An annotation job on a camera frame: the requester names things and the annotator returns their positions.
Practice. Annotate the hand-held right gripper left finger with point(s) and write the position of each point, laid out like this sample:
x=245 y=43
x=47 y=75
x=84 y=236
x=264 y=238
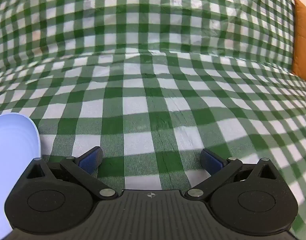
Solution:
x=89 y=161

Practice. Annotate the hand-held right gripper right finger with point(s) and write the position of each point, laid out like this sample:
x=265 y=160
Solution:
x=214 y=161

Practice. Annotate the light blue bowl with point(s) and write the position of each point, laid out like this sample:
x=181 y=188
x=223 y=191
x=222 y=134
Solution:
x=14 y=165

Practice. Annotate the green checkered tablecloth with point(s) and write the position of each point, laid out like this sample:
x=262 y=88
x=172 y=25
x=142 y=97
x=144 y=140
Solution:
x=153 y=67

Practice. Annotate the orange cushion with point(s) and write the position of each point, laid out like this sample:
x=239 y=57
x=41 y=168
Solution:
x=303 y=42

